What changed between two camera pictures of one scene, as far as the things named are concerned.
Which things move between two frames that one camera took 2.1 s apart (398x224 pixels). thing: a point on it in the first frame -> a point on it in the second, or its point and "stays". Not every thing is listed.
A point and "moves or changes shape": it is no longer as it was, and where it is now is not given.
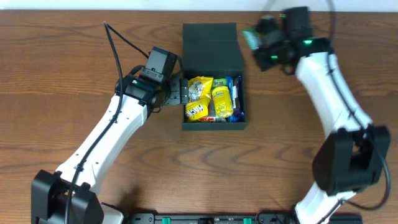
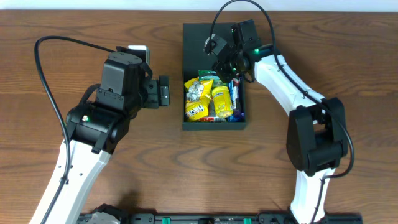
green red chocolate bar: [253, 38] moves or changes shape
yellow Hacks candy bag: [199, 94] stays
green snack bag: [212, 116] stays
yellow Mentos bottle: [222, 102] stays
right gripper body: [265, 61] -> [224, 72]
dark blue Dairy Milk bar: [239, 114] stays
